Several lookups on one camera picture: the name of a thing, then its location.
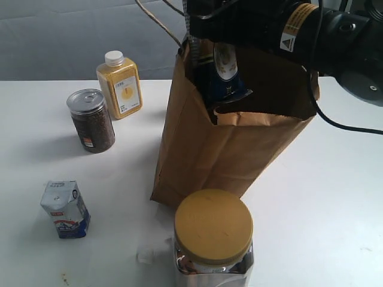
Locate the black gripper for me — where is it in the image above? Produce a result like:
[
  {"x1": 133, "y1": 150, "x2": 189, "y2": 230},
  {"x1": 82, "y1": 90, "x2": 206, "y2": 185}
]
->
[{"x1": 184, "y1": 1, "x2": 299, "y2": 68}]

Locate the spaghetti packet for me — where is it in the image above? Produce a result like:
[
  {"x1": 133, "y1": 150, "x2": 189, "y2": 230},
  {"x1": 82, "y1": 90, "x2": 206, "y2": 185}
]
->
[{"x1": 193, "y1": 40, "x2": 253, "y2": 108}]

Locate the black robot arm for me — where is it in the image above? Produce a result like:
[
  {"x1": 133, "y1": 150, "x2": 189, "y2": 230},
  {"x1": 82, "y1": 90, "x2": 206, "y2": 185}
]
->
[{"x1": 187, "y1": 0, "x2": 382, "y2": 106}]

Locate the brown paper bag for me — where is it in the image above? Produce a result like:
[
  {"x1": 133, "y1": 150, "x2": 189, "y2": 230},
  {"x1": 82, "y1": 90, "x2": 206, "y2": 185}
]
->
[{"x1": 151, "y1": 34, "x2": 318, "y2": 207}]

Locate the yellow millet bottle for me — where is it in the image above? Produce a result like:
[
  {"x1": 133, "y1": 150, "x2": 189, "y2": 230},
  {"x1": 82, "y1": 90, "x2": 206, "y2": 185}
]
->
[{"x1": 96, "y1": 50, "x2": 142, "y2": 120}]

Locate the dark beans can jar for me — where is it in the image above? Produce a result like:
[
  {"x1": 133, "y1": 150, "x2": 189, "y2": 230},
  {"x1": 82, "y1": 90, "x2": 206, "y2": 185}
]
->
[{"x1": 66, "y1": 88, "x2": 115, "y2": 153}]

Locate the yellow lid clear jar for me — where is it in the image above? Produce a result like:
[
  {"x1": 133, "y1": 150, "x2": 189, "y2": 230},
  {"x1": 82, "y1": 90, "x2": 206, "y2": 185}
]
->
[{"x1": 173, "y1": 189, "x2": 254, "y2": 286}]

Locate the small milk carton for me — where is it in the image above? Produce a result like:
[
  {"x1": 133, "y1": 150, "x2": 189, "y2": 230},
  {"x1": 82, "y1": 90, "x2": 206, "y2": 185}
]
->
[{"x1": 40, "y1": 181, "x2": 90, "y2": 239}]

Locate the black cable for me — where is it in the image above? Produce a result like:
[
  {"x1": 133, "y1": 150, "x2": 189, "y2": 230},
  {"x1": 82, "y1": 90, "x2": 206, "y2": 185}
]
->
[{"x1": 305, "y1": 0, "x2": 383, "y2": 134}]

